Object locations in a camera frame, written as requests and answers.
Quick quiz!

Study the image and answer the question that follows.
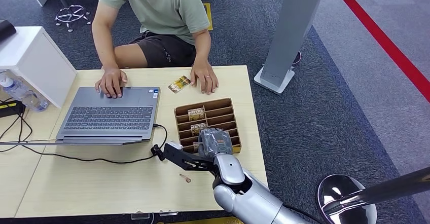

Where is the person's right hand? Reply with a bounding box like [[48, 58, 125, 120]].
[[95, 67, 128, 99]]

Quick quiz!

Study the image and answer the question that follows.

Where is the black device on cabinet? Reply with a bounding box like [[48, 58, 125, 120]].
[[0, 19, 17, 44]]

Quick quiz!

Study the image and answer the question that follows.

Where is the yellow object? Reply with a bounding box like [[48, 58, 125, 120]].
[[157, 216, 245, 224]]

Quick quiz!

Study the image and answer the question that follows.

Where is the grey laptop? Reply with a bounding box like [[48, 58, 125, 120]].
[[0, 86, 161, 146]]

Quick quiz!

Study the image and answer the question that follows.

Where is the yellow floor tape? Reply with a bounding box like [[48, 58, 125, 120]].
[[204, 2, 213, 31]]

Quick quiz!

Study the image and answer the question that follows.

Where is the cardboard card holder box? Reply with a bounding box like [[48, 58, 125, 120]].
[[174, 97, 242, 155]]

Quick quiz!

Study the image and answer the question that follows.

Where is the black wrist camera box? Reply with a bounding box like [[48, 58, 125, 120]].
[[163, 141, 216, 172]]

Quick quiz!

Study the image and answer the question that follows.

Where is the black clip-on device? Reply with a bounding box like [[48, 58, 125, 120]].
[[150, 144, 166, 162]]

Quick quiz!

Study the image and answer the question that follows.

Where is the person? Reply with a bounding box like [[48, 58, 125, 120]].
[[91, 0, 220, 99]]

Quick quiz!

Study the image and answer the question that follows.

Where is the black cable bundle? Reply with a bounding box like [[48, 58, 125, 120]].
[[0, 98, 33, 153]]

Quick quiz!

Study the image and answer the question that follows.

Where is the person's left hand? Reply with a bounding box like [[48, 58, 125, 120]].
[[190, 63, 220, 96]]

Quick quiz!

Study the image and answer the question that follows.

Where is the white cabinet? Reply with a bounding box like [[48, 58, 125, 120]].
[[0, 26, 78, 109]]

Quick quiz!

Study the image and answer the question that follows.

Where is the red barrier strip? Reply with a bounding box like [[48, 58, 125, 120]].
[[328, 0, 430, 104]]

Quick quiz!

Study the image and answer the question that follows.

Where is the chrome round stand base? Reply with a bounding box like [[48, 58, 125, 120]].
[[317, 174, 378, 224]]

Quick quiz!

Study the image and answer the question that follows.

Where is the clear water bottle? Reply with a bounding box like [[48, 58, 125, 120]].
[[0, 76, 49, 113]]

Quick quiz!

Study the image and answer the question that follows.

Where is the black and yellow box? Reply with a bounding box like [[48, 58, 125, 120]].
[[0, 100, 26, 119]]

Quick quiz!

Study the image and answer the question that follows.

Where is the black office chair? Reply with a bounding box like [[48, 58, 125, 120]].
[[31, 0, 92, 33]]

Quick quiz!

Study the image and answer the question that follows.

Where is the grey kiosk pillar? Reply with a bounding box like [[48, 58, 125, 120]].
[[254, 0, 328, 96]]

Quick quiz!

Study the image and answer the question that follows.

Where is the black laptop cable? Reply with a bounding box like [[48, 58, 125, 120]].
[[0, 123, 168, 165]]

